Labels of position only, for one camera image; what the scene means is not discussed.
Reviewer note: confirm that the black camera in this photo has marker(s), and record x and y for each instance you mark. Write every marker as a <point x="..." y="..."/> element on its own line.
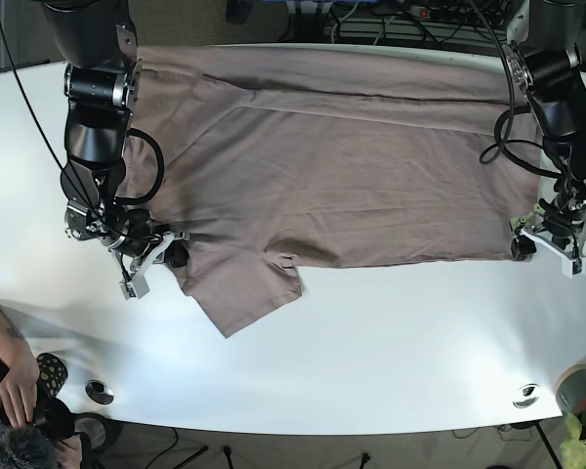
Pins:
<point x="52" y="422"/>

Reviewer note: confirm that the mauve pink T-shirt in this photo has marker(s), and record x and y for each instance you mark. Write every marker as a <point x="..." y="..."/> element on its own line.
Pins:
<point x="279" y="158"/>

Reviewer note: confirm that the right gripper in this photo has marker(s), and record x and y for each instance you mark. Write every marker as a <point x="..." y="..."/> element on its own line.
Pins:
<point x="140" y="244"/>

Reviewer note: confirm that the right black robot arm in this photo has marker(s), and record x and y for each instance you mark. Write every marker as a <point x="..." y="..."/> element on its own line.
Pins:
<point x="101" y="81"/>

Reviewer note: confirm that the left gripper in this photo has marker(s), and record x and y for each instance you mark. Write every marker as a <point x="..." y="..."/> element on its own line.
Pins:
<point x="559" y="226"/>

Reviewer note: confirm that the left table cable grommet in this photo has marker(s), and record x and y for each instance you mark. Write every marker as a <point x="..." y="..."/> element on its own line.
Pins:
<point x="99" y="392"/>

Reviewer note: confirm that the green potted plant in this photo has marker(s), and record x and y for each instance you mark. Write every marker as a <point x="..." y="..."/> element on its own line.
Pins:
<point x="573" y="447"/>

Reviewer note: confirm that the person's bare forearm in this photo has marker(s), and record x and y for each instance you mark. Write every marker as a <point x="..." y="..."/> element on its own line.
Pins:
<point x="15" y="352"/>

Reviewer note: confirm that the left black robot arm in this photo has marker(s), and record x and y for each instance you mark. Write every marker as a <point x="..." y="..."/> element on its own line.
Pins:
<point x="540" y="59"/>

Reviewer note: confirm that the right table cable grommet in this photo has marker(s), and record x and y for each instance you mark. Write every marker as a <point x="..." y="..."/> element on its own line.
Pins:
<point x="526" y="396"/>

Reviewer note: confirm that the table cable grommet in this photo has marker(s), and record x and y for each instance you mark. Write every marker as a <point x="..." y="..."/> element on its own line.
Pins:
<point x="99" y="392"/>
<point x="526" y="396"/>

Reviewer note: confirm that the grey tape roll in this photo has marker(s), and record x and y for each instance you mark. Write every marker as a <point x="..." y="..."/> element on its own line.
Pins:
<point x="570" y="390"/>

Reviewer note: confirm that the person's hand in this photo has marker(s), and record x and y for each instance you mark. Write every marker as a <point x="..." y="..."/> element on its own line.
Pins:
<point x="18" y="390"/>

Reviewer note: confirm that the black gold-dotted cup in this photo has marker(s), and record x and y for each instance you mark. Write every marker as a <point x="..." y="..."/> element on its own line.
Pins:
<point x="52" y="374"/>

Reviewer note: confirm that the grey furry microphone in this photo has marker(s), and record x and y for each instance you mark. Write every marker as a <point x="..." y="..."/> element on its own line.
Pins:
<point x="26" y="448"/>

